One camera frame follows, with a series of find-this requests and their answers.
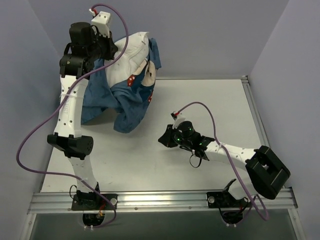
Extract white pillow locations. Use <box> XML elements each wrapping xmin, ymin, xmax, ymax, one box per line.
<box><xmin>105</xmin><ymin>31</ymin><xmax>150</xmax><ymax>88</ymax></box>

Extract aluminium rear table rail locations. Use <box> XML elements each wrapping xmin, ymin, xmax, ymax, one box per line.
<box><xmin>156</xmin><ymin>75</ymin><xmax>249</xmax><ymax>82</ymax></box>

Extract aluminium right side rail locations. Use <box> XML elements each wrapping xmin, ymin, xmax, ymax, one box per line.
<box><xmin>241</xmin><ymin>75</ymin><xmax>270</xmax><ymax>147</ymax></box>

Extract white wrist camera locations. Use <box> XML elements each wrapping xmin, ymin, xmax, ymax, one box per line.
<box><xmin>171</xmin><ymin>111</ymin><xmax>186</xmax><ymax>129</ymax></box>
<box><xmin>89</xmin><ymin>9</ymin><xmax>112</xmax><ymax>38</ymax></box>

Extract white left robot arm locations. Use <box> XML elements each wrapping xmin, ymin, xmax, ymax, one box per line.
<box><xmin>47</xmin><ymin>22</ymin><xmax>118</xmax><ymax>210</ymax></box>

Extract blue printed pillowcase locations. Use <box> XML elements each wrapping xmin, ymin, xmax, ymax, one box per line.
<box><xmin>81</xmin><ymin>38</ymin><xmax>161</xmax><ymax>134</ymax></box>

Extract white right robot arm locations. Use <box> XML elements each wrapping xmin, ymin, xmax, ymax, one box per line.
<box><xmin>158</xmin><ymin>121</ymin><xmax>291</xmax><ymax>200</ymax></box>

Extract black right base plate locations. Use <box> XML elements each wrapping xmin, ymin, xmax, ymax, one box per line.
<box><xmin>206</xmin><ymin>191</ymin><xmax>251</xmax><ymax>209</ymax></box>

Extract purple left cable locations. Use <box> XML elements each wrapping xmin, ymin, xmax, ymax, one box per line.
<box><xmin>16</xmin><ymin>3</ymin><xmax>130</xmax><ymax>230</ymax></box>

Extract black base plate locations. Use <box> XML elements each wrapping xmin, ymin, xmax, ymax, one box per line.
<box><xmin>71</xmin><ymin>191</ymin><xmax>118</xmax><ymax>211</ymax></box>
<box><xmin>206</xmin><ymin>191</ymin><xmax>251</xmax><ymax>209</ymax></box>

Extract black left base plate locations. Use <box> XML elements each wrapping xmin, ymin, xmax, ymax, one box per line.
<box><xmin>71</xmin><ymin>191</ymin><xmax>118</xmax><ymax>211</ymax></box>

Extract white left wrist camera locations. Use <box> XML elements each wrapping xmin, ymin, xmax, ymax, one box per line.
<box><xmin>89</xmin><ymin>9</ymin><xmax>112</xmax><ymax>38</ymax></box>

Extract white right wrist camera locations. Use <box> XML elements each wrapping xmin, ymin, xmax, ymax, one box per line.
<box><xmin>171</xmin><ymin>111</ymin><xmax>186</xmax><ymax>129</ymax></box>

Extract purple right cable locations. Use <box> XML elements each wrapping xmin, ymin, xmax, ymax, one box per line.
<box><xmin>178</xmin><ymin>101</ymin><xmax>270</xmax><ymax>222</ymax></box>

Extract aluminium front mounting rail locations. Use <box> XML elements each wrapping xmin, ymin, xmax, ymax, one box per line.
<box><xmin>26</xmin><ymin>188</ymin><xmax>299</xmax><ymax>215</ymax></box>

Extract purple cable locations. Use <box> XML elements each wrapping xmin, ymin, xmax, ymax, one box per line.
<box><xmin>16</xmin><ymin>3</ymin><xmax>130</xmax><ymax>230</ymax></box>
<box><xmin>178</xmin><ymin>101</ymin><xmax>270</xmax><ymax>222</ymax></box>

